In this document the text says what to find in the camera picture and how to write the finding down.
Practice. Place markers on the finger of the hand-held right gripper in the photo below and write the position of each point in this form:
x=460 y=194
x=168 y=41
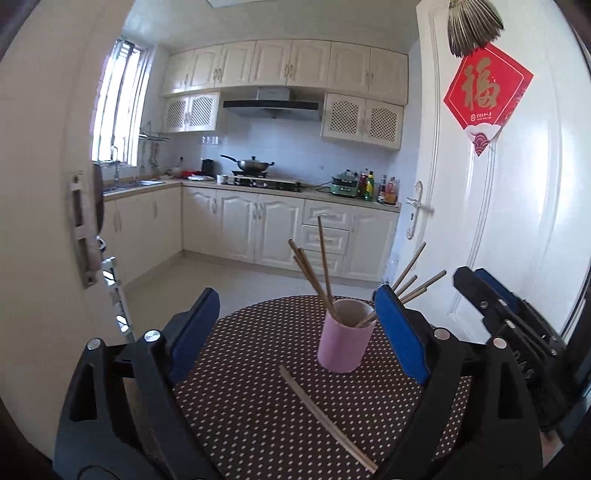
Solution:
x=473 y=290
x=498 y=286

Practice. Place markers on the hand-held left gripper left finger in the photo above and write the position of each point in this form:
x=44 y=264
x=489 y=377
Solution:
x=194 y=337

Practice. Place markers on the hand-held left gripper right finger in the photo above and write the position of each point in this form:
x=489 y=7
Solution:
x=401 y=337

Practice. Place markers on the pink cup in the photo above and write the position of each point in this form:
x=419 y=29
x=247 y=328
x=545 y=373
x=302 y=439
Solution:
x=341 y=346

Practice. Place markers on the wooden chopstick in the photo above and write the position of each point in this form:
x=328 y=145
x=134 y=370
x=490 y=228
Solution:
x=329 y=414
x=323 y=417

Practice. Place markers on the bunch of wooden chopsticks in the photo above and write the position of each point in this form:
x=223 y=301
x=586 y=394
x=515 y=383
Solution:
x=324 y=258

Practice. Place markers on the white door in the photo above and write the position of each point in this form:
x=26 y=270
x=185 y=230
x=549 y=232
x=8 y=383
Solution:
x=508 y=207

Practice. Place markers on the brown polka-dot tablecloth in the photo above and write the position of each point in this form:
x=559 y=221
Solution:
x=258 y=415

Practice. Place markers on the cream lower cabinets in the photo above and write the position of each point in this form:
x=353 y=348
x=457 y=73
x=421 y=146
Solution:
x=240 y=226

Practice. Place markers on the dark sauce bottle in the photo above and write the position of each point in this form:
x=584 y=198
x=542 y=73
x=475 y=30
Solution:
x=382 y=190

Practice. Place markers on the green yellow-label bottle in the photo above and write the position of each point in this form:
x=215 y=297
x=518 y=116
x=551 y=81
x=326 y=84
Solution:
x=370 y=188

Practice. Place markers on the metal door latch plate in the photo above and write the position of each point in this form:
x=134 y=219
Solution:
x=83 y=230

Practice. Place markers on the green electric cooker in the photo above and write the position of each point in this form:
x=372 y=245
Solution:
x=345 y=185

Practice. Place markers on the steel kitchen sink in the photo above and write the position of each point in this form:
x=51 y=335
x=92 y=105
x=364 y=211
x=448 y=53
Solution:
x=138 y=183

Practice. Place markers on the gas stove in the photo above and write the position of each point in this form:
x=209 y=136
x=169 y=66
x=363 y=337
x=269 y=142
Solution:
x=268 y=182

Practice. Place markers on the steel wok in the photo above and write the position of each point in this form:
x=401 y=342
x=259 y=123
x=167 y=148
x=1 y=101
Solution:
x=251 y=165

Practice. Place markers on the chrome sink faucet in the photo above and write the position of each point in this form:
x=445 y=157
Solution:
x=116 y=168

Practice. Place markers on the red door poster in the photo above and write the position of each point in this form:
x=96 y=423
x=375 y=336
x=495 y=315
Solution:
x=485 y=92

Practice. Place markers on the kitchen window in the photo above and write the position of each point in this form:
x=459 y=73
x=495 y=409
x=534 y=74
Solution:
x=117 y=106

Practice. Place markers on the black range hood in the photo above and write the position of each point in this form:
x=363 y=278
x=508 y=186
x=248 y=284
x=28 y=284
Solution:
x=272 y=106

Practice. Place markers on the hanging grey fan ornament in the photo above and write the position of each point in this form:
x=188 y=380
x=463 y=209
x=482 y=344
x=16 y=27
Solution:
x=473 y=27

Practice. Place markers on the cream upper cabinet row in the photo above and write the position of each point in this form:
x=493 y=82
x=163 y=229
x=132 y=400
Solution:
x=286 y=64

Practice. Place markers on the metal folding frame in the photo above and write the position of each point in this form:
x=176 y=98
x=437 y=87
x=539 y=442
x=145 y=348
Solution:
x=117 y=300

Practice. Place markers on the wall utensil rack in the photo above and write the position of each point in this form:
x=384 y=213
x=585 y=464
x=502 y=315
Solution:
x=152 y=138

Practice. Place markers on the wide lattice-door wall cabinet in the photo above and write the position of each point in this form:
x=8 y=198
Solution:
x=362 y=120

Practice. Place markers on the small lattice-door wall cabinet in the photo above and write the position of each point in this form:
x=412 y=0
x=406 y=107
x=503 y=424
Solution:
x=191 y=112

